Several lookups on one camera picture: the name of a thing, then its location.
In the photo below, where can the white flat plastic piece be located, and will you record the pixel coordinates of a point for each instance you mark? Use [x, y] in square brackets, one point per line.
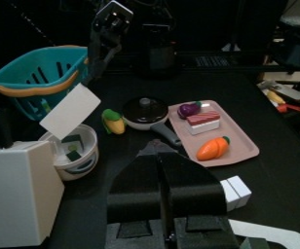
[279, 235]

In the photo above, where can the pink plastic tray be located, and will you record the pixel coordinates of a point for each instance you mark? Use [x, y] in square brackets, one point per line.
[237, 146]

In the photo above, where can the orange toy carrot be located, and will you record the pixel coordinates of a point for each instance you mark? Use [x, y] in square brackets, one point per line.
[212, 149]

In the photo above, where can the yellow toy item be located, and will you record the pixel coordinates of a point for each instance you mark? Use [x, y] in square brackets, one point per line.
[275, 96]

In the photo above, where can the small white split block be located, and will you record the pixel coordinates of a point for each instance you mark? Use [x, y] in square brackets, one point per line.
[237, 193]

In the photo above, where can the toy pot with black lid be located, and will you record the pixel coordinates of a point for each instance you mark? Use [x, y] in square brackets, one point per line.
[147, 112]

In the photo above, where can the teal basket with orange rim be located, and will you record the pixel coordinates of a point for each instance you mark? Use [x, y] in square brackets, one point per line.
[36, 78]

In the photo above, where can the green toy piece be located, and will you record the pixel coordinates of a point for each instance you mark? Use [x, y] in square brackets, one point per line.
[74, 155]
[74, 141]

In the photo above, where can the white toy cleaver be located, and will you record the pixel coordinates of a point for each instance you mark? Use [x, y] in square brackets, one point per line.
[70, 112]

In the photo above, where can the toy meat slice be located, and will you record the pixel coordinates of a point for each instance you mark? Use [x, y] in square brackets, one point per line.
[204, 122]

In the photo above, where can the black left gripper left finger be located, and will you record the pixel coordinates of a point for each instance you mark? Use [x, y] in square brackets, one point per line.
[133, 188]

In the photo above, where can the purple toy eggplant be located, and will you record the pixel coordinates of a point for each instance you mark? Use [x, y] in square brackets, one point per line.
[188, 109]

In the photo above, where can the red toy item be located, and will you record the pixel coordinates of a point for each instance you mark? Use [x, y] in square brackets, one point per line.
[291, 108]

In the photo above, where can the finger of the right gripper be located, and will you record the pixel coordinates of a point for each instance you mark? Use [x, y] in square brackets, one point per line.
[113, 45]
[97, 48]

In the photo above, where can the toy corn cob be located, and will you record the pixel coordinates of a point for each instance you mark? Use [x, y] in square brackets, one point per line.
[115, 122]

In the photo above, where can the grey flat object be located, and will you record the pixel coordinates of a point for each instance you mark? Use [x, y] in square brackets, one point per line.
[283, 89]

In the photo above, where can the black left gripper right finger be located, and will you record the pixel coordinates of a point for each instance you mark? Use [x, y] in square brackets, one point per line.
[192, 191]

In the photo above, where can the white bowl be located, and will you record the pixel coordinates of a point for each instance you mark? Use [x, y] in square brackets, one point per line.
[81, 159]

